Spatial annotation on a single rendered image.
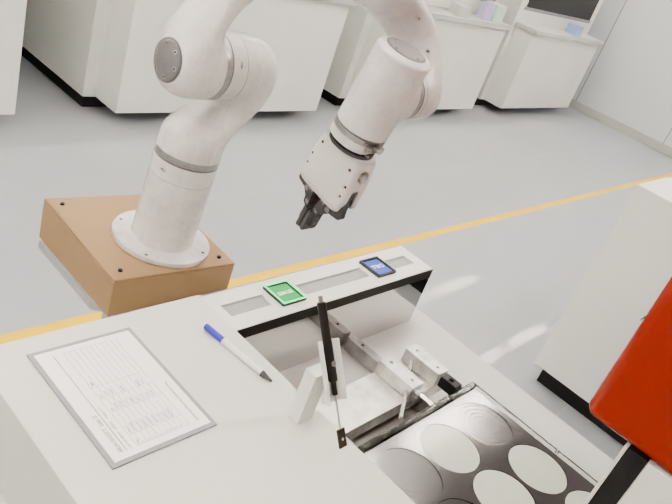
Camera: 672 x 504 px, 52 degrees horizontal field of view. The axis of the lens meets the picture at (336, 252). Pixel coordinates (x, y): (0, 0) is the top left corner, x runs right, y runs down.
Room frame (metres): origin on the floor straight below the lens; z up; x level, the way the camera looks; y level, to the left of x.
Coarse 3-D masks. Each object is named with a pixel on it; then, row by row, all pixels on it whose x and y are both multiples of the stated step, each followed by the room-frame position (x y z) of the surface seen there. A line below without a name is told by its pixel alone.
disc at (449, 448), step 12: (432, 432) 0.89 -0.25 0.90; (444, 432) 0.90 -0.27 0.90; (456, 432) 0.91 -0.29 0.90; (432, 444) 0.86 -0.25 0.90; (444, 444) 0.87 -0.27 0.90; (456, 444) 0.88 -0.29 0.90; (468, 444) 0.89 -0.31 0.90; (432, 456) 0.83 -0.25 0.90; (444, 456) 0.84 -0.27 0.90; (456, 456) 0.85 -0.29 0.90; (468, 456) 0.86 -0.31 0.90; (456, 468) 0.83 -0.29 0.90; (468, 468) 0.84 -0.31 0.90
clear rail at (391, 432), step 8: (472, 384) 1.05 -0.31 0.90; (456, 392) 1.01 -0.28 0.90; (464, 392) 1.02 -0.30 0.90; (440, 400) 0.97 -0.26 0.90; (448, 400) 0.98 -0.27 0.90; (432, 408) 0.94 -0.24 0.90; (440, 408) 0.96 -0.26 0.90; (424, 416) 0.92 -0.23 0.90; (400, 424) 0.88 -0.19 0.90; (408, 424) 0.88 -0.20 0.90; (384, 432) 0.84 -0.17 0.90; (392, 432) 0.85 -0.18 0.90; (368, 440) 0.82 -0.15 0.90; (376, 440) 0.82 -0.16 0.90; (384, 440) 0.83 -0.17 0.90; (360, 448) 0.79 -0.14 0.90; (368, 448) 0.80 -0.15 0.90
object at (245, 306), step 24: (336, 264) 1.19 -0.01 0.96; (360, 264) 1.23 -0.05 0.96; (408, 264) 1.31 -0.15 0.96; (240, 288) 0.99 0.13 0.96; (312, 288) 1.08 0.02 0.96; (336, 288) 1.11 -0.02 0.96; (360, 288) 1.14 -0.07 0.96; (240, 312) 0.93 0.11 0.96; (264, 312) 0.95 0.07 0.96; (288, 312) 0.98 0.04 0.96
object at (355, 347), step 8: (352, 336) 1.14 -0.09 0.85; (352, 344) 1.13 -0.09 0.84; (360, 344) 1.13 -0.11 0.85; (352, 352) 1.12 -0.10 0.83; (360, 352) 1.11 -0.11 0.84; (368, 352) 1.11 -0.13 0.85; (360, 360) 1.11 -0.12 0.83; (368, 360) 1.10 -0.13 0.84; (376, 360) 1.09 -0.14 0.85; (368, 368) 1.10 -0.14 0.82; (416, 408) 1.03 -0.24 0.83; (424, 408) 1.02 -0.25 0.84
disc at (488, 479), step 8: (480, 472) 0.84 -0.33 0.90; (488, 472) 0.85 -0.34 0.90; (496, 472) 0.85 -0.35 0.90; (480, 480) 0.82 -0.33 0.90; (488, 480) 0.83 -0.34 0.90; (496, 480) 0.83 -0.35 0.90; (504, 480) 0.84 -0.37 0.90; (512, 480) 0.85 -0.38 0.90; (480, 488) 0.80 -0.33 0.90; (488, 488) 0.81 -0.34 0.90; (496, 488) 0.82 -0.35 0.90; (504, 488) 0.82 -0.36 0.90; (512, 488) 0.83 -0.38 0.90; (520, 488) 0.84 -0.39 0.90; (480, 496) 0.79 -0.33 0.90; (488, 496) 0.79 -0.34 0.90; (496, 496) 0.80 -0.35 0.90; (504, 496) 0.81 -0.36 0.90; (512, 496) 0.81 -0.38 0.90; (520, 496) 0.82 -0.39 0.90; (528, 496) 0.83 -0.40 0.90
